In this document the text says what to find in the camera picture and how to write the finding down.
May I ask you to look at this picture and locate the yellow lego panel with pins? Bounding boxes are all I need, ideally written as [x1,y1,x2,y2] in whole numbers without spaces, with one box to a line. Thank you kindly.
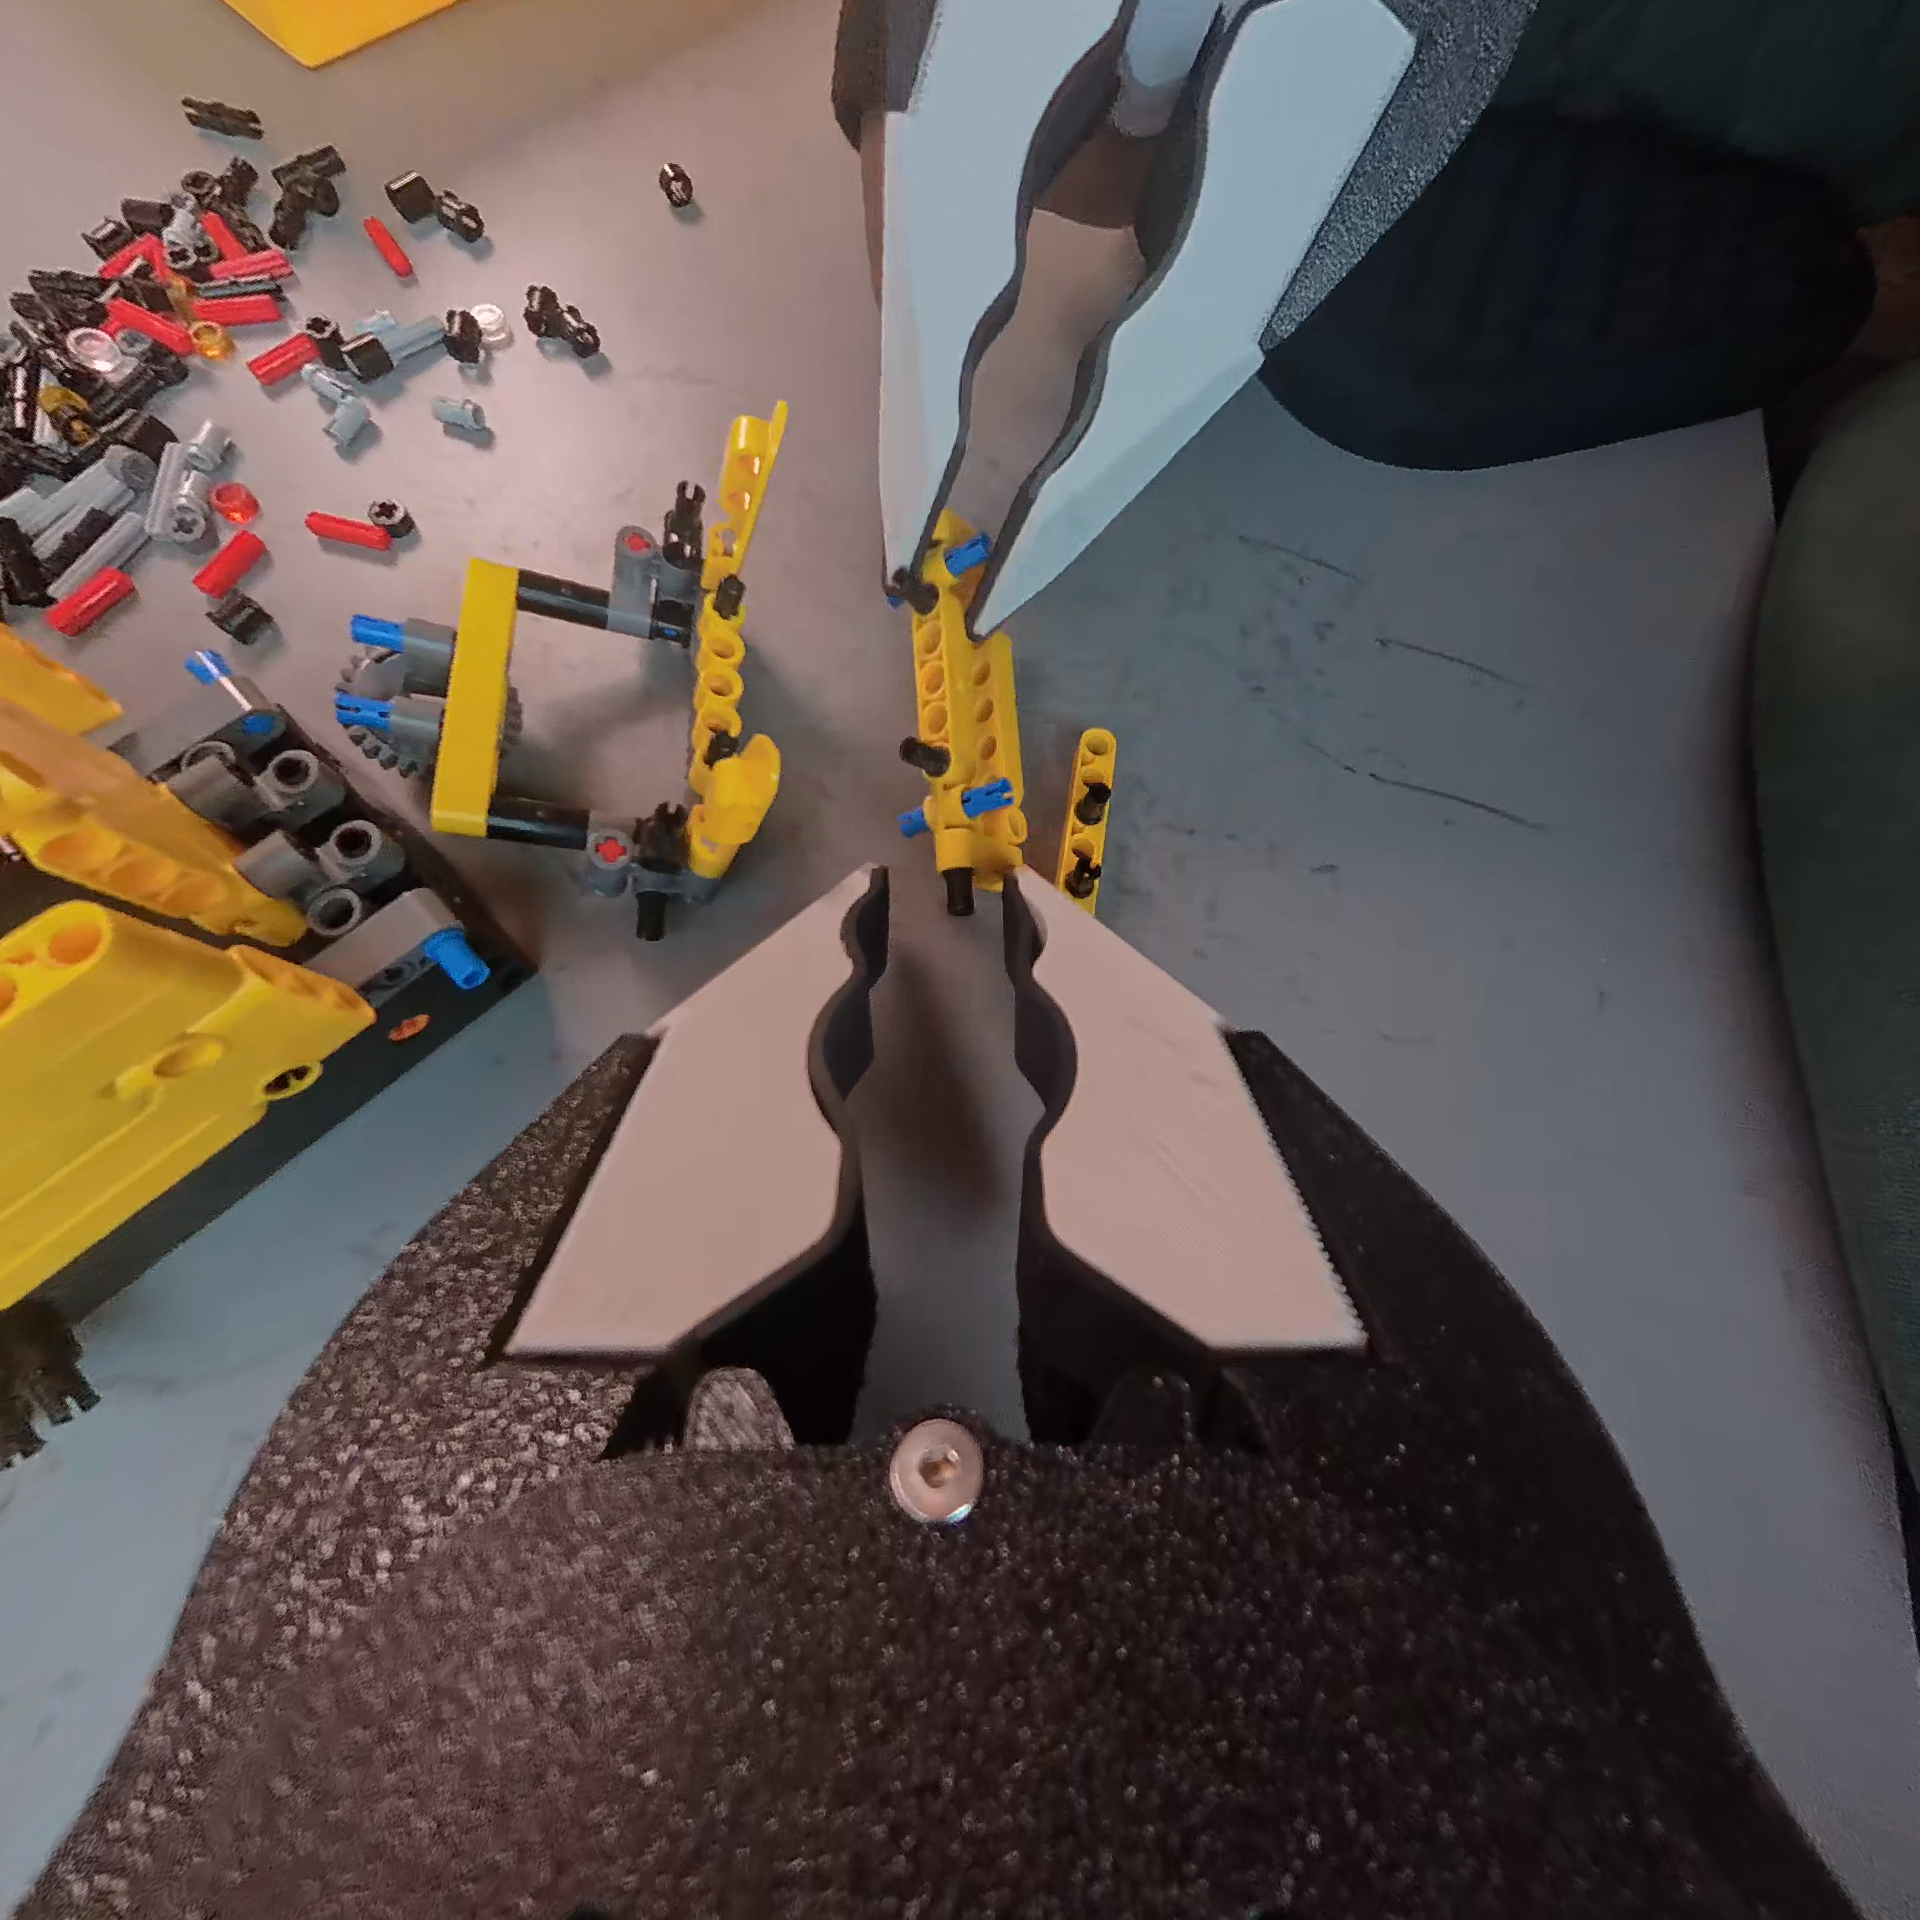
[885,509,1029,917]

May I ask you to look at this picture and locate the person's right forearm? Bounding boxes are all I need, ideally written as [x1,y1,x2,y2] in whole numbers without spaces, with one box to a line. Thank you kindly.
[1487,0,1920,227]

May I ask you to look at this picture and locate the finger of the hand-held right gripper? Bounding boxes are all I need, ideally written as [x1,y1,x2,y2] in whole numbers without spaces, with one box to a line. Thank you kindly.
[968,0,1422,640]
[877,0,1138,592]

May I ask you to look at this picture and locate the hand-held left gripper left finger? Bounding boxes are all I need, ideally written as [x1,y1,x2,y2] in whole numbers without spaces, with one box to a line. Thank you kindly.
[509,864,890,1367]

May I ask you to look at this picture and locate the pile of small lego pins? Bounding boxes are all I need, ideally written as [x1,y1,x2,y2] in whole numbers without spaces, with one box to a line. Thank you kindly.
[0,95,607,645]

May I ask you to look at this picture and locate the yellow lego beam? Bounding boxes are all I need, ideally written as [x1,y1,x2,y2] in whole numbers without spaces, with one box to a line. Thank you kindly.
[1054,726,1121,917]

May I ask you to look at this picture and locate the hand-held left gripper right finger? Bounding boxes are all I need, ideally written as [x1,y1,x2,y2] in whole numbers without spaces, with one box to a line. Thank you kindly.
[1001,867,1369,1361]

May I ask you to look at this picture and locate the lego axle and gear assembly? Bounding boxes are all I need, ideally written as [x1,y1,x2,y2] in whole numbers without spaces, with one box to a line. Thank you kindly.
[332,396,789,944]

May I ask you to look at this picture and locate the yellow lego robot body model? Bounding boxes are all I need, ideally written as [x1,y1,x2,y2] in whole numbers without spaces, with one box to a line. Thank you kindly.
[0,623,540,1464]

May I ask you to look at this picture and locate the yellow plastic bin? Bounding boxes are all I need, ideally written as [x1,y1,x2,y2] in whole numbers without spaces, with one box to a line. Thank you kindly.
[224,0,467,69]

